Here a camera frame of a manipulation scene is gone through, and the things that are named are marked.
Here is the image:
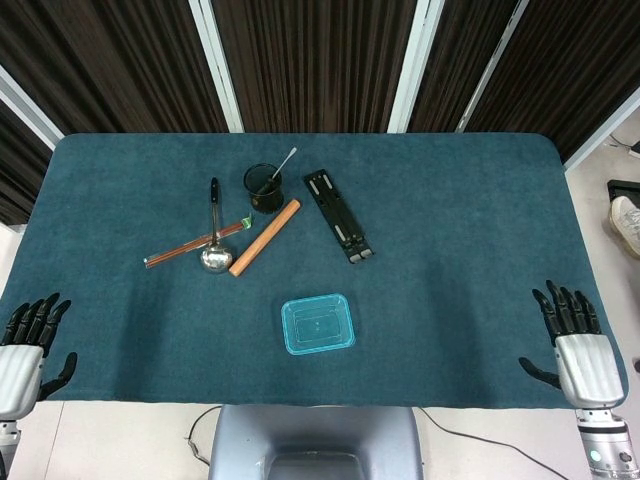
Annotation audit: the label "packaged brown chopsticks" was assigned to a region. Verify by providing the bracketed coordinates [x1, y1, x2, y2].
[143, 213, 256, 272]

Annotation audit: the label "black folding laptop stand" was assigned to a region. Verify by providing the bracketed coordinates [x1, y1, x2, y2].
[303, 169, 376, 265]

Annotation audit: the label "teal table cloth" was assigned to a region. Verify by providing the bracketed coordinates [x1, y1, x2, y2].
[0, 132, 630, 409]

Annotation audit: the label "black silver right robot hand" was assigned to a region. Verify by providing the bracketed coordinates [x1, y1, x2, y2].
[518, 279, 626, 411]

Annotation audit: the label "clear plastic container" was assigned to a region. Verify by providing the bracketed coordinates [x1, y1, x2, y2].
[282, 294, 355, 355]

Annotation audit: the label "black floor tray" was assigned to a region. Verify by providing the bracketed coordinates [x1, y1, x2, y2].
[606, 179, 640, 201]

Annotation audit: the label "black floor cable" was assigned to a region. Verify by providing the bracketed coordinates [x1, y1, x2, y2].
[185, 404, 224, 466]
[417, 407, 571, 480]

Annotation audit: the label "wooden rolling pin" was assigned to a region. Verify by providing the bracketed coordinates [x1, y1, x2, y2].
[228, 198, 303, 278]

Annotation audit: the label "white sneaker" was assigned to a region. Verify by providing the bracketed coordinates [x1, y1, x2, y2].
[608, 195, 640, 260]

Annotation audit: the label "dark slatted partition panel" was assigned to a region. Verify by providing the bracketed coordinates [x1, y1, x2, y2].
[0, 64, 64, 226]
[0, 0, 244, 135]
[387, 0, 529, 134]
[212, 0, 419, 134]
[454, 0, 640, 169]

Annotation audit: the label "blue plastic lid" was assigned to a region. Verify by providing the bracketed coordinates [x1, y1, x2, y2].
[280, 293, 357, 357]

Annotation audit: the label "black mesh pen holder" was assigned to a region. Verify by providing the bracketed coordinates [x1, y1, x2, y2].
[243, 163, 286, 215]

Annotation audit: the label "grey robot torso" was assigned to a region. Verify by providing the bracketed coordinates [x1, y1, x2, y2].
[208, 403, 425, 480]

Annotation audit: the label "steel ladle black handle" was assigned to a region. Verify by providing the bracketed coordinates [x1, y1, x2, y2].
[200, 177, 235, 275]

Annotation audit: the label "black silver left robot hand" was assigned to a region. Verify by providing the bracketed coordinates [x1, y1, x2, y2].
[0, 292, 79, 420]

